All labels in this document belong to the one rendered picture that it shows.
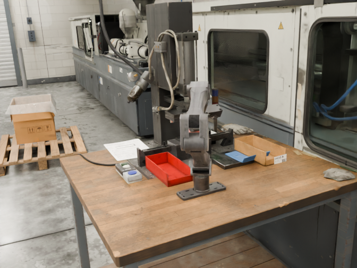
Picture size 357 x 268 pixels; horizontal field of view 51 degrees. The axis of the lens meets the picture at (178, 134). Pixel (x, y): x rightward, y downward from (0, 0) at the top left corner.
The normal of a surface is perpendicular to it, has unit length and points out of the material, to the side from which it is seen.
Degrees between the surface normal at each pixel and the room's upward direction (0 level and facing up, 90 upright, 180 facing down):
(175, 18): 90
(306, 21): 90
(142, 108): 90
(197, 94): 20
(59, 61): 90
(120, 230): 0
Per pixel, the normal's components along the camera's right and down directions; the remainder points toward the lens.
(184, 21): 0.45, 0.25
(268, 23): -0.92, 0.15
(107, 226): -0.04, -0.95
